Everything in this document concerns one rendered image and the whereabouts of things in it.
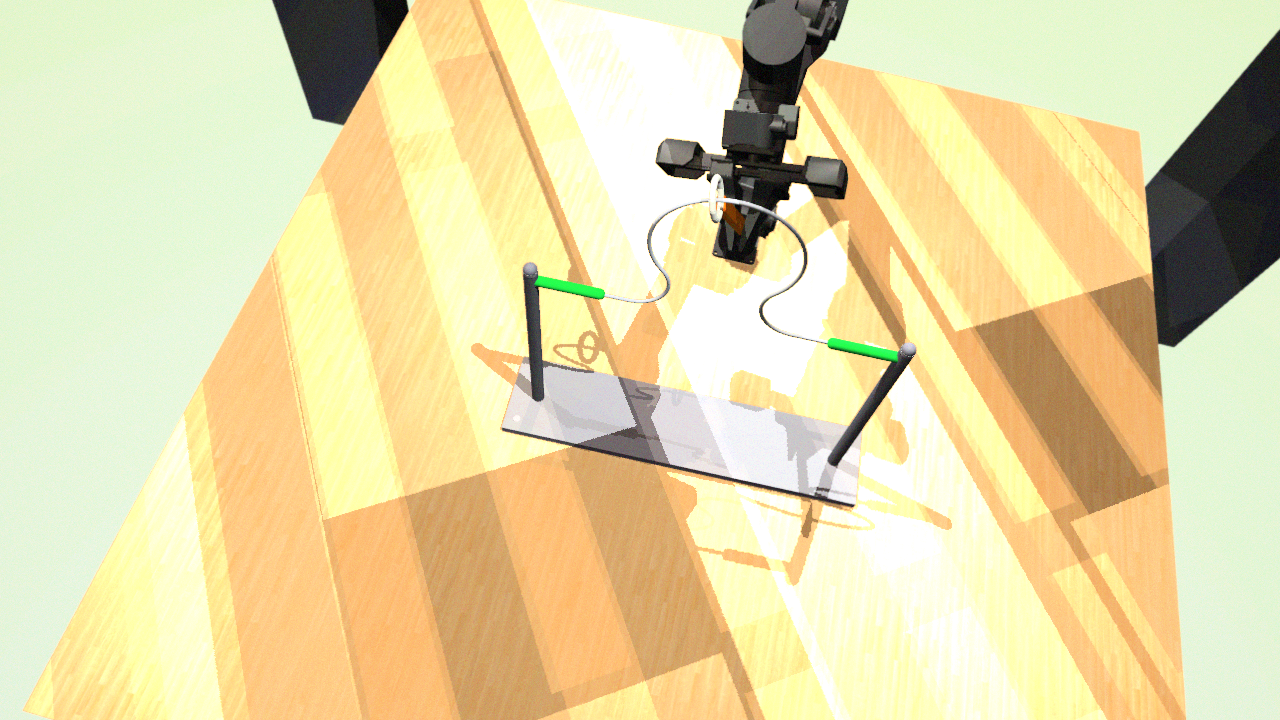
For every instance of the orange-brown handle with grey loop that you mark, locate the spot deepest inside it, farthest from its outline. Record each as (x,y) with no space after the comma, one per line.
(727,211)

